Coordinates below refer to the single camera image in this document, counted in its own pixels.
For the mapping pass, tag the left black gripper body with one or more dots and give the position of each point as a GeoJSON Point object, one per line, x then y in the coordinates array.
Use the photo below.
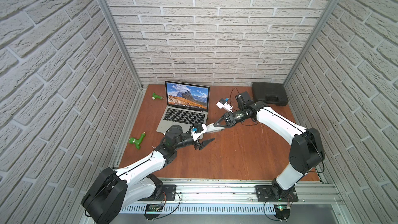
{"type": "Point", "coordinates": [196, 140]}

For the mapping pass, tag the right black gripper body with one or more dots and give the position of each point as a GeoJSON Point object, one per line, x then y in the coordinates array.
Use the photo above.
{"type": "Point", "coordinates": [231, 118]}

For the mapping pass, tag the white wireless mouse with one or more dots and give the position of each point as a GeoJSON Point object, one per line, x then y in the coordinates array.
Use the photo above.
{"type": "Point", "coordinates": [212, 129]}

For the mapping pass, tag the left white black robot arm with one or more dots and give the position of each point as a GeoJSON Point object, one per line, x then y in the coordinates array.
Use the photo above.
{"type": "Point", "coordinates": [115, 189]}

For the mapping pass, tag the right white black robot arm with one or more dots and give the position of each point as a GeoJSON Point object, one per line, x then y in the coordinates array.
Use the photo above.
{"type": "Point", "coordinates": [306, 149]}

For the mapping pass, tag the silver open laptop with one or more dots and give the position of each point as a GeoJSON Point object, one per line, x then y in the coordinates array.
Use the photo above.
{"type": "Point", "coordinates": [187, 104]}

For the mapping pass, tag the black plastic tool case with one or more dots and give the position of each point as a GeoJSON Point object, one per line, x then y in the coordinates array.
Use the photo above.
{"type": "Point", "coordinates": [270, 93]}

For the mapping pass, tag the small green toy drill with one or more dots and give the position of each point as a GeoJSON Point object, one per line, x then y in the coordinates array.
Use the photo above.
{"type": "Point", "coordinates": [156, 97]}

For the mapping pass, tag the left controller board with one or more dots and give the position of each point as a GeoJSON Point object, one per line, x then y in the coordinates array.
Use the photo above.
{"type": "Point", "coordinates": [153, 211]}

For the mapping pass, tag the controller board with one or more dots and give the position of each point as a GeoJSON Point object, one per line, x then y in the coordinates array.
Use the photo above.
{"type": "Point", "coordinates": [153, 211]}
{"type": "Point", "coordinates": [282, 212]}

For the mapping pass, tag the right controller board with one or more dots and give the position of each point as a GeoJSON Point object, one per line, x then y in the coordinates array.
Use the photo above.
{"type": "Point", "coordinates": [282, 212]}

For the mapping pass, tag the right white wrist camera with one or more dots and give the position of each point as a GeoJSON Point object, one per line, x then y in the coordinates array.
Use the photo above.
{"type": "Point", "coordinates": [223, 103]}

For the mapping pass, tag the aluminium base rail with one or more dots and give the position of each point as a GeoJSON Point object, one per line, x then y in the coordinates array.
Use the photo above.
{"type": "Point", "coordinates": [233, 197]}

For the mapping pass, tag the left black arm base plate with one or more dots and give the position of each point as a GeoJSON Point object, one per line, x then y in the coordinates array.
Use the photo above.
{"type": "Point", "coordinates": [167, 192]}

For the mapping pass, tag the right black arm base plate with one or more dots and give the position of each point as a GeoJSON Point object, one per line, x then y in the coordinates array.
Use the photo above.
{"type": "Point", "coordinates": [271, 193]}

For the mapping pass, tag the right aluminium corner post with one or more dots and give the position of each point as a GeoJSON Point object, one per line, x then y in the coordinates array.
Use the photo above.
{"type": "Point", "coordinates": [330, 6]}

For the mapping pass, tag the aluminium corner post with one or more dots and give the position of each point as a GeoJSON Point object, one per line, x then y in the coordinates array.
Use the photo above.
{"type": "Point", "coordinates": [330, 6]}
{"type": "Point", "coordinates": [103, 4]}

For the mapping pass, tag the left aluminium corner post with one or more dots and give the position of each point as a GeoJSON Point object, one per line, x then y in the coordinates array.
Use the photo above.
{"type": "Point", "coordinates": [103, 4]}

